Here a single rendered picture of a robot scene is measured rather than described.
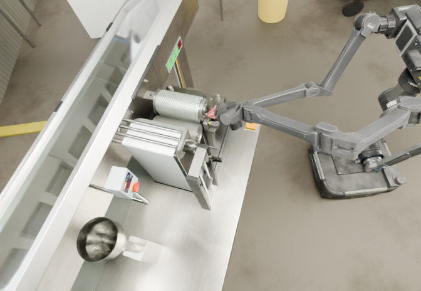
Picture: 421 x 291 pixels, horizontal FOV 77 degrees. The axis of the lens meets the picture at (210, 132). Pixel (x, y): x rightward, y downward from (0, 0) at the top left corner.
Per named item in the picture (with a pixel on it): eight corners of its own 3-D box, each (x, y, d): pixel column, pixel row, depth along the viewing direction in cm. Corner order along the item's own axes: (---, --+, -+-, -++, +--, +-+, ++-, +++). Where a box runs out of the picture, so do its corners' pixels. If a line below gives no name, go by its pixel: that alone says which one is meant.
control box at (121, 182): (136, 200, 83) (124, 192, 75) (117, 197, 84) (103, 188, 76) (143, 179, 86) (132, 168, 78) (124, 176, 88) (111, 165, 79)
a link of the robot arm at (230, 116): (255, 120, 126) (254, 103, 121) (244, 132, 118) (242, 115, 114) (233, 115, 132) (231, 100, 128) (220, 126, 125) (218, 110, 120)
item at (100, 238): (160, 269, 138) (113, 268, 88) (135, 261, 141) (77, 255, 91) (169, 242, 144) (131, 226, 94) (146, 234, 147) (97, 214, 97)
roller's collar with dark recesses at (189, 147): (194, 156, 122) (192, 150, 116) (182, 153, 123) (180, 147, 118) (198, 143, 125) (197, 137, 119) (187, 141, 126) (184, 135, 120)
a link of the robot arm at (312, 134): (336, 150, 101) (340, 126, 95) (329, 158, 98) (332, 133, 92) (249, 118, 130) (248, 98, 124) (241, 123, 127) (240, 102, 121)
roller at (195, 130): (197, 150, 144) (193, 140, 133) (154, 140, 149) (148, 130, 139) (203, 131, 149) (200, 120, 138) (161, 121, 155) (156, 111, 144)
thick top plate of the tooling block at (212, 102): (218, 121, 168) (218, 116, 162) (161, 109, 176) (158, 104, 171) (225, 101, 174) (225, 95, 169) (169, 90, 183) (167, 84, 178)
